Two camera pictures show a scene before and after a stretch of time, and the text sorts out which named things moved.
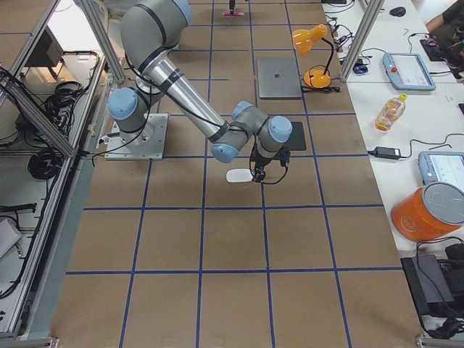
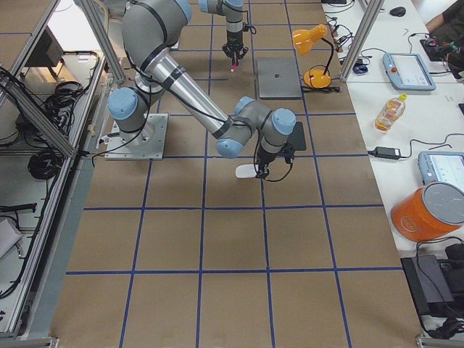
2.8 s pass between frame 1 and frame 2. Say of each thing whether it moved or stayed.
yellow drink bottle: stayed
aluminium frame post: stayed
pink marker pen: moved
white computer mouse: moved
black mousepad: stayed
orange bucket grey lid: stayed
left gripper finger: moved
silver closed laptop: stayed
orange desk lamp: stayed
